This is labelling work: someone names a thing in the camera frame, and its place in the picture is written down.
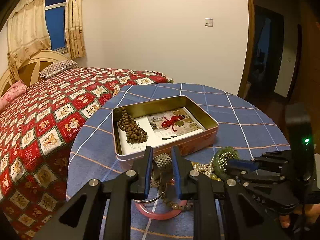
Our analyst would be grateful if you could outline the white pearl necklace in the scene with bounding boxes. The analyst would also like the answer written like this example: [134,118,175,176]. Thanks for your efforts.
[191,155,217,179]

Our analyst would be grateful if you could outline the dark bead bracelet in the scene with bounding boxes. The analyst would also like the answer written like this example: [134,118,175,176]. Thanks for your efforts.
[159,183,194,212]

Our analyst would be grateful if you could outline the silver mesh bracelet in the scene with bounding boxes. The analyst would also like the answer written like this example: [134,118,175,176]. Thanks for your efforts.
[151,153,173,182]

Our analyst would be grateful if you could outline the pink bangle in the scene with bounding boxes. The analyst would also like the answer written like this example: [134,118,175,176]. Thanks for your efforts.
[134,179,189,221]

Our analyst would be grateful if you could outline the red cord pendant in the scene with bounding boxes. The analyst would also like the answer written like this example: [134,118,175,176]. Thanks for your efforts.
[161,115,185,132]

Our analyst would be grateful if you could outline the brown wooden bead necklace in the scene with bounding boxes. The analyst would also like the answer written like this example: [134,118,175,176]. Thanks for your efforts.
[117,106,149,145]

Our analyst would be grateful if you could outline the thin silver bangle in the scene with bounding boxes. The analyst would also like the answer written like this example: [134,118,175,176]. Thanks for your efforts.
[133,191,165,205]

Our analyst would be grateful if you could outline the person right hand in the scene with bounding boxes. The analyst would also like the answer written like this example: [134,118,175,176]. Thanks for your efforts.
[279,204,320,228]

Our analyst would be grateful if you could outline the gold metal tin box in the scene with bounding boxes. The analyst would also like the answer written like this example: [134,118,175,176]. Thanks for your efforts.
[112,95,219,170]

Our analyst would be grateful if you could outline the printed paper leaflet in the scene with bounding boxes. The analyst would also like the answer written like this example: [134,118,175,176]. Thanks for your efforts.
[117,107,205,155]

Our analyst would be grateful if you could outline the red patterned bedspread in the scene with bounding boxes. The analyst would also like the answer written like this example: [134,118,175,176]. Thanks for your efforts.
[1,67,170,239]

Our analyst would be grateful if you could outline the pink floral pillow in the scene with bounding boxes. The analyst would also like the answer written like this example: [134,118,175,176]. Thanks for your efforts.
[0,80,27,111]

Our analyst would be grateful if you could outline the striped grey pillow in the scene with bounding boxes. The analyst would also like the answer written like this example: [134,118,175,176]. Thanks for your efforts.
[40,60,77,78]

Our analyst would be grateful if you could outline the cream wooden headboard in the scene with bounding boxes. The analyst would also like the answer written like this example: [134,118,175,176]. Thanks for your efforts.
[1,50,70,96]

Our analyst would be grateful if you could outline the window with blue blind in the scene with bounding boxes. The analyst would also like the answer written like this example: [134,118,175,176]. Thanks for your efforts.
[44,0,68,54]

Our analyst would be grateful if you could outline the cream curtain left panel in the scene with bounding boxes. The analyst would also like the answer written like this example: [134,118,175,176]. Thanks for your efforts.
[7,0,51,82]

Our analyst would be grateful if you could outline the cream curtain panel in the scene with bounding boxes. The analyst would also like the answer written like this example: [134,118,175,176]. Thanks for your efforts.
[7,0,51,82]
[65,0,86,59]

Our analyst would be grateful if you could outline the cream curtain right panel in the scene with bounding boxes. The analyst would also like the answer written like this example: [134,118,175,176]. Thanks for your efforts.
[65,0,86,59]

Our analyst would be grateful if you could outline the dark wooden door frame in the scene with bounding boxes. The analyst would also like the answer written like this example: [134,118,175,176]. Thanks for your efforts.
[236,0,256,99]

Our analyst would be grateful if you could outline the white wall switch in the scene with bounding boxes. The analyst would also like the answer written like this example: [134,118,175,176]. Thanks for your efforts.
[205,18,213,27]

